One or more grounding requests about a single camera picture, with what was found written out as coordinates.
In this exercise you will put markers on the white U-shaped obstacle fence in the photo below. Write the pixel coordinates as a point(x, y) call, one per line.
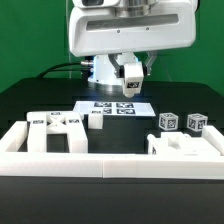
point(13, 162)

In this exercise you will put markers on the white chair seat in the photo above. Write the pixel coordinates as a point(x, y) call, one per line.
point(177, 143)

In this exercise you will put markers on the white chair back frame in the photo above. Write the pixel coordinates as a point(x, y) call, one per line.
point(46, 123)

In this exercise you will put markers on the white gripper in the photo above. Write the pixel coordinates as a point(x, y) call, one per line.
point(119, 26)

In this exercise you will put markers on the white tagged cube right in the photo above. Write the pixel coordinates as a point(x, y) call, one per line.
point(196, 121)

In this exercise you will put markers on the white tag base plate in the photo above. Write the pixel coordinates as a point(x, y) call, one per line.
point(115, 108)

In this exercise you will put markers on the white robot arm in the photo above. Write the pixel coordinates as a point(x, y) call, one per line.
point(103, 71)

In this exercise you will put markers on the white tagged cube left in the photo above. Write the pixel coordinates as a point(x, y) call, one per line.
point(168, 121)

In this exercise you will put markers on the white tagged cube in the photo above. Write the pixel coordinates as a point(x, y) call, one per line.
point(196, 121)
point(168, 121)

